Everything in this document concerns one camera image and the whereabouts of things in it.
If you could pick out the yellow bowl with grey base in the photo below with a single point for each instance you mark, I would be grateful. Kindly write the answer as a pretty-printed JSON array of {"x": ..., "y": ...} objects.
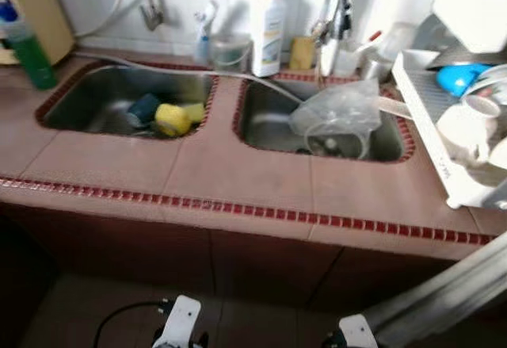
[{"x": 173, "y": 120}]

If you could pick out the teal ceramic mug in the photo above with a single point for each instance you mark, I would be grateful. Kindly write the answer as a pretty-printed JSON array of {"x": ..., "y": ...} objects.
[{"x": 144, "y": 108}]

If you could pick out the white ceramic cup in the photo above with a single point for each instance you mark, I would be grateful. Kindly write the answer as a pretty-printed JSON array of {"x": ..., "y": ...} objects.
[{"x": 467, "y": 130}]

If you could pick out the white plate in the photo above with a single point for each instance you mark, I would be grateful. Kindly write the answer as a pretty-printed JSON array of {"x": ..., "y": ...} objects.
[{"x": 495, "y": 86}]

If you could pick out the blue plastic bowl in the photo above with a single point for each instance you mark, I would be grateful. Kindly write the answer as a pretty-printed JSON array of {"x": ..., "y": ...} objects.
[{"x": 459, "y": 78}]

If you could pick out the white dish rack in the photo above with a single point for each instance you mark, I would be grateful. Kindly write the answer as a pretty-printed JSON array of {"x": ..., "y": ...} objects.
[{"x": 420, "y": 102}]

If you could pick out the white rack drain spout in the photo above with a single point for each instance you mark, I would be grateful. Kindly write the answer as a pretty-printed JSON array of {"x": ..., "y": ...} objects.
[{"x": 396, "y": 108}]

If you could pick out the white cutlery holder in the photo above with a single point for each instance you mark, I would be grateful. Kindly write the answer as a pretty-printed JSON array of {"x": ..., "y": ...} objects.
[{"x": 471, "y": 11}]

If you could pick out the stainless steel cup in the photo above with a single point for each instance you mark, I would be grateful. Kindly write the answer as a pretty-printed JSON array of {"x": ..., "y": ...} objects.
[{"x": 376, "y": 66}]

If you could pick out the clear plastic jug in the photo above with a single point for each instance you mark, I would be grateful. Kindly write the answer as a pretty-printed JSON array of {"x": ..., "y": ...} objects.
[{"x": 400, "y": 39}]

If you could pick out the clear round plastic container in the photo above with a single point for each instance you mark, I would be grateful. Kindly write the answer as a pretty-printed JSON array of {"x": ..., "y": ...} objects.
[{"x": 337, "y": 143}]

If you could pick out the clear plastic bag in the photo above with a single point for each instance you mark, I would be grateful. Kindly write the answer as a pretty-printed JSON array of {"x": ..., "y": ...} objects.
[{"x": 337, "y": 110}]

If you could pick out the clear plastic cup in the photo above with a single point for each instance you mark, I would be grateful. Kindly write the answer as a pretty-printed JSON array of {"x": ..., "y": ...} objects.
[{"x": 350, "y": 61}]

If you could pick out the chrome sink faucet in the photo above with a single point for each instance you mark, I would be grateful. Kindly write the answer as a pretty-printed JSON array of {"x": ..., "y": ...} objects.
[{"x": 342, "y": 15}]

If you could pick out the mustard yellow sponge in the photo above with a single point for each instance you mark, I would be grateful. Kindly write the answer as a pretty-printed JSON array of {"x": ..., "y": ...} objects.
[{"x": 301, "y": 53}]

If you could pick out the steel sink basin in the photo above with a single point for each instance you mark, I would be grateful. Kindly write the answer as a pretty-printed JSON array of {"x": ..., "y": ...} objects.
[
  {"x": 87, "y": 98},
  {"x": 265, "y": 118}
]

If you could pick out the white bottle yellow cap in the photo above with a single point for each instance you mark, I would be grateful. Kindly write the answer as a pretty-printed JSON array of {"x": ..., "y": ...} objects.
[{"x": 268, "y": 35}]

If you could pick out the clear small plastic bucket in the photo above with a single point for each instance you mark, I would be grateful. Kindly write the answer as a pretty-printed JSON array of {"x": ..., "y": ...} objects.
[{"x": 231, "y": 55}]

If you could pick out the yellow green scouring sponge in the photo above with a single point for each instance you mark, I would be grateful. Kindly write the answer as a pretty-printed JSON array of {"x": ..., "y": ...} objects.
[{"x": 196, "y": 112}]

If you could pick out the clear toothbrush cup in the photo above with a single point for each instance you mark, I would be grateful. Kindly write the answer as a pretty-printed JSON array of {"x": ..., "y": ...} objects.
[{"x": 203, "y": 53}]

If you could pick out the white toothbrush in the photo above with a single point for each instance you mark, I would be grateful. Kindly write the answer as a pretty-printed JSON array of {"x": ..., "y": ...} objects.
[{"x": 207, "y": 19}]

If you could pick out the beige water purifier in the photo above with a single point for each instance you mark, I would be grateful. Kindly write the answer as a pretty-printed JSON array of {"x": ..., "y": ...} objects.
[{"x": 47, "y": 7}]

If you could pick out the green dish soap bottle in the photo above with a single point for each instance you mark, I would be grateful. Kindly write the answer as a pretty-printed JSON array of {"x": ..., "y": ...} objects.
[{"x": 30, "y": 59}]

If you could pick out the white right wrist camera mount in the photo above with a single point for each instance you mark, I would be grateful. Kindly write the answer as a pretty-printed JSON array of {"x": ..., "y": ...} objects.
[{"x": 358, "y": 334}]

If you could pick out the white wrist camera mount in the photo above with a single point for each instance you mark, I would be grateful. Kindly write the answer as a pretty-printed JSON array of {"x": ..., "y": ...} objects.
[
  {"x": 358, "y": 334},
  {"x": 182, "y": 324}
]

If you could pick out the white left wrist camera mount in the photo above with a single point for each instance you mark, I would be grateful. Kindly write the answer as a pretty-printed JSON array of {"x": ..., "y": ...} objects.
[{"x": 182, "y": 324}]

